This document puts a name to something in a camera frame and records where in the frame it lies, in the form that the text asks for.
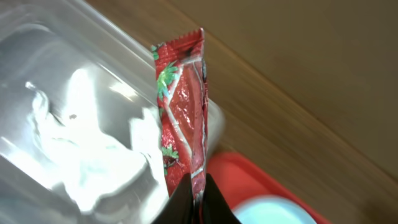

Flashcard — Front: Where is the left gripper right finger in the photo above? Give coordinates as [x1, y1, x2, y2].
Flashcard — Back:
[201, 174, 241, 224]

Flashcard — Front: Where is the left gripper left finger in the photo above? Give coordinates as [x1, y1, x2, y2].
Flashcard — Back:
[152, 174, 193, 224]

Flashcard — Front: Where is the white napkin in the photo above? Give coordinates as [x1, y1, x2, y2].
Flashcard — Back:
[26, 69, 169, 215]

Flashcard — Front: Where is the red snack wrapper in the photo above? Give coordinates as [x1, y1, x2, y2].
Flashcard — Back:
[151, 29, 209, 200]

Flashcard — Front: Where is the clear plastic waste bin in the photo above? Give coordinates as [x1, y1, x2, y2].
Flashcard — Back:
[0, 0, 226, 224]

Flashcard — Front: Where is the red serving tray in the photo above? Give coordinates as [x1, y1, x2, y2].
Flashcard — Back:
[207, 152, 329, 224]

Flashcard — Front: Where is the large light blue plate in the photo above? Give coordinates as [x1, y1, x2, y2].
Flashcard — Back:
[233, 195, 316, 224]

